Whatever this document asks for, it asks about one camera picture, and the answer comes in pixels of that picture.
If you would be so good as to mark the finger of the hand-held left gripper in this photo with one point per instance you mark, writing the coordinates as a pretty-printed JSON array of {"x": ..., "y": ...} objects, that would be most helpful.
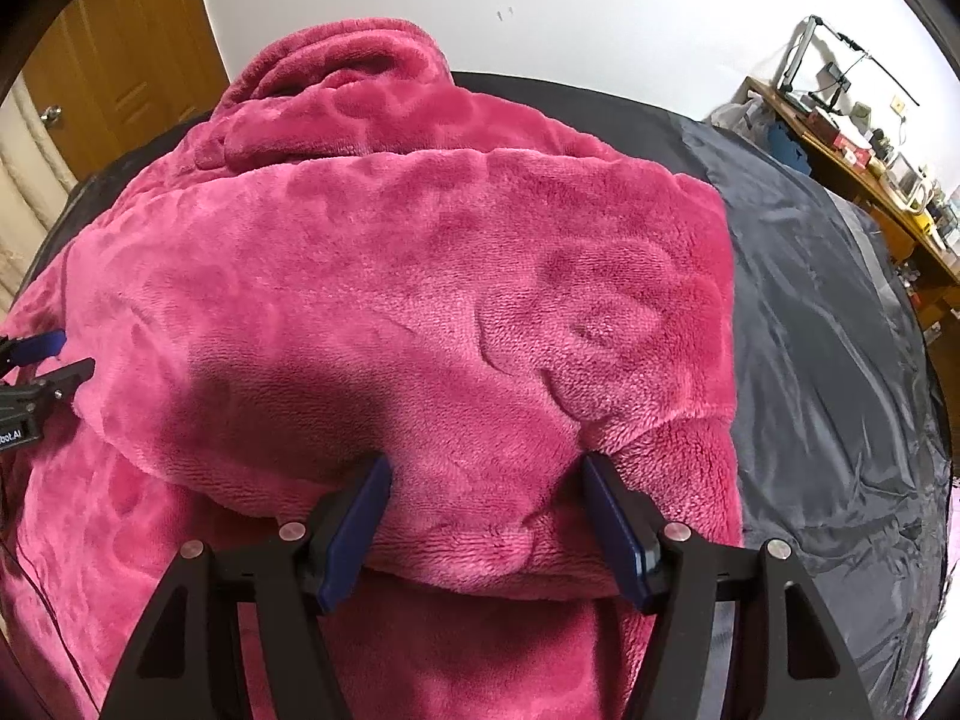
[
  {"x": 64, "y": 379},
  {"x": 37, "y": 349}
]

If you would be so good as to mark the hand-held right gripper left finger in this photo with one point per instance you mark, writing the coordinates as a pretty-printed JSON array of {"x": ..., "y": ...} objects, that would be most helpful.
[{"x": 360, "y": 525}]

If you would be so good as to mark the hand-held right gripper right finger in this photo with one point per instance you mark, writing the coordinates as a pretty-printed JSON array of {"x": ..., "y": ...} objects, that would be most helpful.
[{"x": 615, "y": 525}]

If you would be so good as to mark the pink fleece robe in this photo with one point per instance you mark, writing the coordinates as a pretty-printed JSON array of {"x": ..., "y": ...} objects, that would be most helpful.
[{"x": 375, "y": 277}]

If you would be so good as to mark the beige curtain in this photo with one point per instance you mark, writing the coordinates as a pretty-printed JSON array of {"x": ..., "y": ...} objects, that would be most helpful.
[{"x": 26, "y": 202}]

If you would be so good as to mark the metal door knob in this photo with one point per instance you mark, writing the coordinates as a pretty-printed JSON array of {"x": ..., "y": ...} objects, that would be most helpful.
[{"x": 51, "y": 115}]

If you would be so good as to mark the dark grey bed sheet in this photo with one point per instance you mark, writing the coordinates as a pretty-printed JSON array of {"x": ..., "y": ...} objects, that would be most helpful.
[{"x": 810, "y": 390}]

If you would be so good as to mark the wooden door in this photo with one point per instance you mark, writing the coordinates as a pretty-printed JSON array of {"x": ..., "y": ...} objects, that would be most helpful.
[{"x": 135, "y": 52}]

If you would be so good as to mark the cluttered wooden desk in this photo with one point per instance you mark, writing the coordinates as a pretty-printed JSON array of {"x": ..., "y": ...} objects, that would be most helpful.
[{"x": 900, "y": 232}]

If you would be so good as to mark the blue bag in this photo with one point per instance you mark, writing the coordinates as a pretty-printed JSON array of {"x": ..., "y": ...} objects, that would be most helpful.
[{"x": 787, "y": 150}]

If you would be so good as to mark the clear plastic bag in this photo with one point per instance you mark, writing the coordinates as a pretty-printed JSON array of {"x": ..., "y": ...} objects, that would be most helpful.
[{"x": 739, "y": 120}]

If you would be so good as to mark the metal frame stand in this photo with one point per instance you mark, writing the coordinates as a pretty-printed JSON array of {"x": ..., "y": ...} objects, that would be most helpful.
[{"x": 799, "y": 60}]

